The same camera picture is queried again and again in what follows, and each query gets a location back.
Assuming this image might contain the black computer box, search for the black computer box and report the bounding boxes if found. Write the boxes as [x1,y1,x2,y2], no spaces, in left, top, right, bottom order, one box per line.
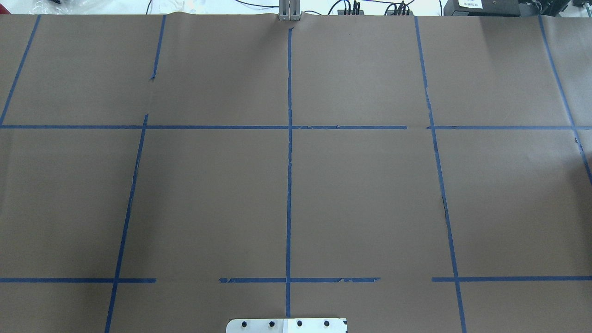
[443,0,521,17]

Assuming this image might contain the aluminium frame post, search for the aluminium frame post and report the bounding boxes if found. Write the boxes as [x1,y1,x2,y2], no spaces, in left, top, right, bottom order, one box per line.
[278,0,302,21]

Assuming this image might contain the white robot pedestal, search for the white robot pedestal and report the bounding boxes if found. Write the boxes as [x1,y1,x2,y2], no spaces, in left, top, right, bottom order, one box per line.
[226,318,348,333]

